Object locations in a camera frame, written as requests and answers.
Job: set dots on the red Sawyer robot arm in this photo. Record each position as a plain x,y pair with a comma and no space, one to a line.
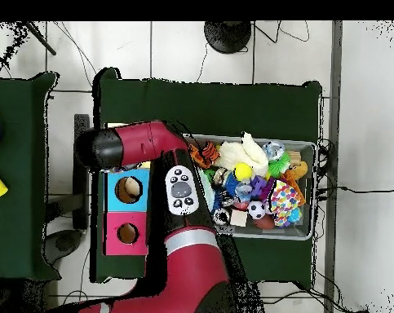
141,143

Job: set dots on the wooden box with three holes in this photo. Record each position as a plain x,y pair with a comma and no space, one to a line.
124,244

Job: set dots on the shallow clear mesh bin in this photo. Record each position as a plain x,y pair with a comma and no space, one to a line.
306,225

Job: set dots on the orange tiger plush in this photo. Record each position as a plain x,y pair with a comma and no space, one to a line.
208,152

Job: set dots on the yellow ball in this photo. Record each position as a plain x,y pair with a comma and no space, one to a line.
243,171

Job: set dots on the cream knitted cloth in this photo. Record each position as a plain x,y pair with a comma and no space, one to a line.
245,153

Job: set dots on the black and white soccer ball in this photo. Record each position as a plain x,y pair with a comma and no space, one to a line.
257,210

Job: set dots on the green spiky ball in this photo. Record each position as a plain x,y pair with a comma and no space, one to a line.
278,165

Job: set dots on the brown football toy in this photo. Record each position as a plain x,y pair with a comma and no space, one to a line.
264,222

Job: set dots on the tan plush toy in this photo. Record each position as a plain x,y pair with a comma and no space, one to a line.
299,169

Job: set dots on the black upright panel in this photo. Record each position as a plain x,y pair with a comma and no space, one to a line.
81,195

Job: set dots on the black round stand base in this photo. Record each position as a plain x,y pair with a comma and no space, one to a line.
228,36

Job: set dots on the grey rounded stand foot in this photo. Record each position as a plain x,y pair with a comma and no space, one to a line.
64,243

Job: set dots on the dark green side table cloth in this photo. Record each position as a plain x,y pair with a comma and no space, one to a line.
17,146

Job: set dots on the black tripod leg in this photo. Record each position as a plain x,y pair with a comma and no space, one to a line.
40,38

